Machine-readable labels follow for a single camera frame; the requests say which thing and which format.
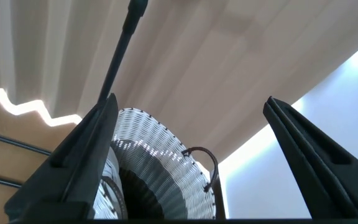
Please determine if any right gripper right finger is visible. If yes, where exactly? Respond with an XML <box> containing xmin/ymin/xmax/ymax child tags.
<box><xmin>262</xmin><ymin>95</ymin><xmax>358</xmax><ymax>218</ymax></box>

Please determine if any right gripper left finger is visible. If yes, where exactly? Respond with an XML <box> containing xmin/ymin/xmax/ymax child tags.
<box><xmin>4</xmin><ymin>92</ymin><xmax>120</xmax><ymax>220</ymax></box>

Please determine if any white laundry basket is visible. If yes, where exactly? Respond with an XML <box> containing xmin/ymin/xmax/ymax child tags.
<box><xmin>93</xmin><ymin>107</ymin><xmax>220</xmax><ymax>220</ymax></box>

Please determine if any black clothes rack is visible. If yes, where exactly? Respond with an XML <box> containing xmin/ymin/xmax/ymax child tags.
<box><xmin>0</xmin><ymin>0</ymin><xmax>149</xmax><ymax>189</ymax></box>

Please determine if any beige curtain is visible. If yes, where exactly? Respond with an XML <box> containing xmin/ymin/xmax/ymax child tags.
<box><xmin>0</xmin><ymin>0</ymin><xmax>358</xmax><ymax>162</ymax></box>

